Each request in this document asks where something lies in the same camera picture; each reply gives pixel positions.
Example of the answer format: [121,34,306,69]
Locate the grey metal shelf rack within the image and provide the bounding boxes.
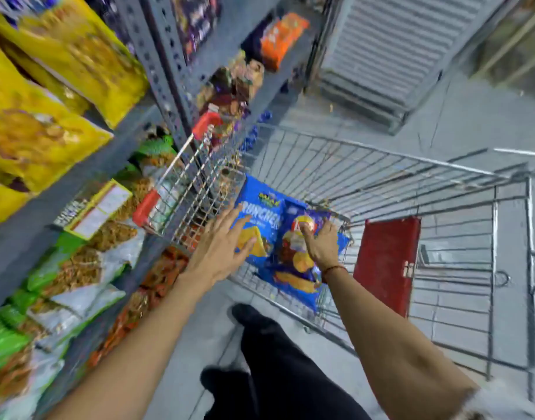
[0,0,327,420]

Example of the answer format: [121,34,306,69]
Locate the light blue tortilla chips packet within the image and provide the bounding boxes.
[229,174,307,268]

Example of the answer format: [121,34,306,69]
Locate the dark blue chips packet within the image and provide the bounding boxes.
[258,201,352,314]

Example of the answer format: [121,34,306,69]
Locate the stack of orange packets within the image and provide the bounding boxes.
[260,12,311,73]

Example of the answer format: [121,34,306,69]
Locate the row of small blue packets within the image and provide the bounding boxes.
[238,109,273,152]

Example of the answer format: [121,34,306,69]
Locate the row of dark purple packets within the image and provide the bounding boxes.
[170,0,223,65]

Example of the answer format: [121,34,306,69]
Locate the person's right forearm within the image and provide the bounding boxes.
[323,266,480,420]

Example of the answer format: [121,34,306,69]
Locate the red cart seat flap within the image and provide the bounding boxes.
[353,216,422,319]

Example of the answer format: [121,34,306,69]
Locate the yellow shelf price label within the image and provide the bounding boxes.
[64,178,133,241]

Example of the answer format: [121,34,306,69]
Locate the grey roller shutter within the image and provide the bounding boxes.
[319,0,511,135]

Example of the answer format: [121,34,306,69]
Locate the metal wire shopping cart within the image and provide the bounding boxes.
[133,111,535,403]

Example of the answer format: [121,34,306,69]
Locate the white sleeve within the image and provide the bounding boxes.
[453,379,535,420]

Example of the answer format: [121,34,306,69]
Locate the large yellow snack packet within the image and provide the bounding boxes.
[3,41,92,117]
[0,0,151,130]
[0,181,33,231]
[0,34,115,194]

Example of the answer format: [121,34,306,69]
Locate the person's right hand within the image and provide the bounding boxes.
[300,220,343,272]

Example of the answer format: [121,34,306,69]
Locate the pile of brown snack packets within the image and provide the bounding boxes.
[196,50,266,124]

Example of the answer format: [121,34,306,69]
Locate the row of green white packets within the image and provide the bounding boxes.
[0,134,183,420]

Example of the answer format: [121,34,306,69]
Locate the red cart handle cap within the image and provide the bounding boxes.
[132,189,162,227]
[192,111,223,141]

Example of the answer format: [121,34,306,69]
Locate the person's left forearm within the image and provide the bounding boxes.
[43,270,207,420]

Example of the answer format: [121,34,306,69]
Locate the row of orange red packets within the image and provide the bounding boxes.
[87,246,190,369]

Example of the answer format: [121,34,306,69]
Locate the person's left hand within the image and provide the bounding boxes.
[183,204,257,290]

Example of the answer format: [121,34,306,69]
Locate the red thread bracelet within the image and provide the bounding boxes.
[322,265,349,284]

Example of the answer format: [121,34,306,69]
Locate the person's black trousers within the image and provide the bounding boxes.
[200,303,374,420]

